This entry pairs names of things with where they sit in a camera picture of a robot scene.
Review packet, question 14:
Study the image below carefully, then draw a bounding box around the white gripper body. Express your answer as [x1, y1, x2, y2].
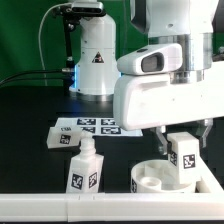
[113, 70, 224, 130]

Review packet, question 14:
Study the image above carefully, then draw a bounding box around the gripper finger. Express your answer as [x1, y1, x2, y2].
[155, 126, 168, 155]
[197, 119, 213, 147]

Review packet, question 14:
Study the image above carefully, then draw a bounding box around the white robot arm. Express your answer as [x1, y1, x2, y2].
[76, 0, 224, 153]

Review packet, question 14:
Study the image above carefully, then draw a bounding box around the white marker tag sheet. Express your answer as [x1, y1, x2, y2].
[56, 117, 143, 137]

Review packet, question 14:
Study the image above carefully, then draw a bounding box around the white L-shaped fence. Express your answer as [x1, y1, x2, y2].
[0, 165, 224, 222]

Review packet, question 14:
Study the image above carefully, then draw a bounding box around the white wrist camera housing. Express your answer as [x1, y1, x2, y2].
[117, 43, 183, 76]

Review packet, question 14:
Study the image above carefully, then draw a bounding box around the black cable upper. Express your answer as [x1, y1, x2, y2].
[0, 68, 75, 84]

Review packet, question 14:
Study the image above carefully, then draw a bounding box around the black cable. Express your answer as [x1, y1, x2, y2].
[0, 75, 74, 88]
[0, 68, 75, 84]

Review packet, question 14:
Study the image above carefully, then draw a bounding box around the black cable lower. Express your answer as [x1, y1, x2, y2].
[0, 75, 74, 88]

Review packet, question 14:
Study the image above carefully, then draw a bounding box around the black camera stand pole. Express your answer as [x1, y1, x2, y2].
[63, 17, 75, 69]

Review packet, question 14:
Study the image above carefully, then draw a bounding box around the black camera on stand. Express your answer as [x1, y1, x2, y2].
[55, 0, 106, 17]

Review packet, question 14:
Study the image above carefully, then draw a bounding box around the grey camera cable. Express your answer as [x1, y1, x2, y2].
[37, 3, 72, 87]

